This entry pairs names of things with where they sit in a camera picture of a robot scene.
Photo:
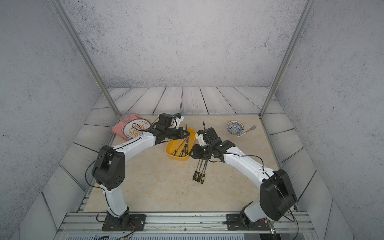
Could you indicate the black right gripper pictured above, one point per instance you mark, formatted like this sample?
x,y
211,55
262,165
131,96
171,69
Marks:
x,y
196,153

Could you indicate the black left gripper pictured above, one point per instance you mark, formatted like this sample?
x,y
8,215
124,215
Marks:
x,y
181,134

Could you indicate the file tool black yellow handle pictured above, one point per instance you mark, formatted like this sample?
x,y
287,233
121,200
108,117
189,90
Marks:
x,y
174,153

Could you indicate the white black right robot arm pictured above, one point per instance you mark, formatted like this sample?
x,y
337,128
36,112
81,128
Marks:
x,y
277,195

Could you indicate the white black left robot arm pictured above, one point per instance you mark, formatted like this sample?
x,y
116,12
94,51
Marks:
x,y
109,170

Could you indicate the yellow plastic storage box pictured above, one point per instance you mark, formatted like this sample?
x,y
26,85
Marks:
x,y
174,144

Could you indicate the blue yellow patterned bowl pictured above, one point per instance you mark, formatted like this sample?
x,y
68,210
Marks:
x,y
235,127

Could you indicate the white round printed plate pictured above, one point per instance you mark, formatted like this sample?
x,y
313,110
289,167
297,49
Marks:
x,y
135,128

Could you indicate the pink square tray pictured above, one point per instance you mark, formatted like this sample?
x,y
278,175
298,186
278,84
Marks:
x,y
117,129

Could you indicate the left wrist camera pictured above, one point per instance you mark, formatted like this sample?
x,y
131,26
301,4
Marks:
x,y
170,121

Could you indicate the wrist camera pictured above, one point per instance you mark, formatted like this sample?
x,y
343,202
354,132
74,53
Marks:
x,y
206,136
170,121

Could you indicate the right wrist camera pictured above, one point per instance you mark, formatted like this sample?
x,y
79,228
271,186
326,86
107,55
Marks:
x,y
206,136

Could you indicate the fork with white handle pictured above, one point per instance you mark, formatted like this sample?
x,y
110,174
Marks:
x,y
250,129

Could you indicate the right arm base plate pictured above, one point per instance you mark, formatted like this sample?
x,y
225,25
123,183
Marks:
x,y
247,223

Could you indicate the aluminium front rail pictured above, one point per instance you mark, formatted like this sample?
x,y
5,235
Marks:
x,y
187,225

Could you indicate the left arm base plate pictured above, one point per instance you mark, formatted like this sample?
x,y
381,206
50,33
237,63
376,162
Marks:
x,y
126,223

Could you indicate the left aluminium frame post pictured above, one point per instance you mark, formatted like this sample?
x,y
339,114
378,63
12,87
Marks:
x,y
72,33

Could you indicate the aluminium frame post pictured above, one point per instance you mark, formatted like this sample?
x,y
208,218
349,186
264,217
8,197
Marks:
x,y
308,7
72,33

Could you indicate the right aluminium frame post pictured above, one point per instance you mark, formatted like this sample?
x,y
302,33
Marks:
x,y
308,7

